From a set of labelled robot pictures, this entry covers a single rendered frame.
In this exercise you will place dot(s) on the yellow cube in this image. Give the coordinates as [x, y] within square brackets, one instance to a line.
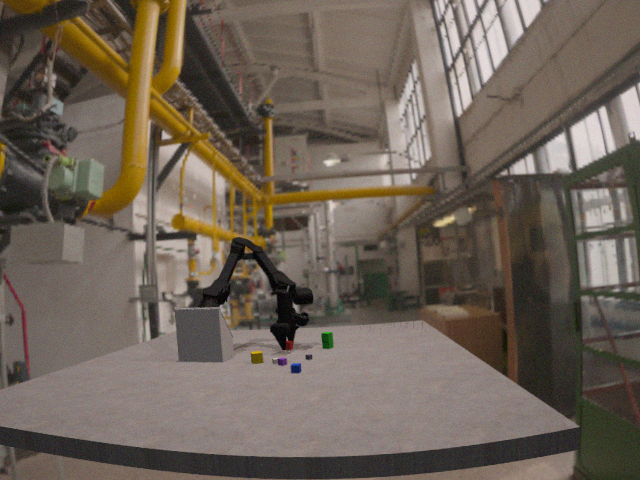
[256, 357]

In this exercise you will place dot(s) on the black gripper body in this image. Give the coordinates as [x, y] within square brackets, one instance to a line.
[283, 323]

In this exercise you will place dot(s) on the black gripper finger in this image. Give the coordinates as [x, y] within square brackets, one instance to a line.
[281, 339]
[292, 333]

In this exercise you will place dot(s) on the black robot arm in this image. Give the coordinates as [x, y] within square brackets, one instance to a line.
[216, 294]

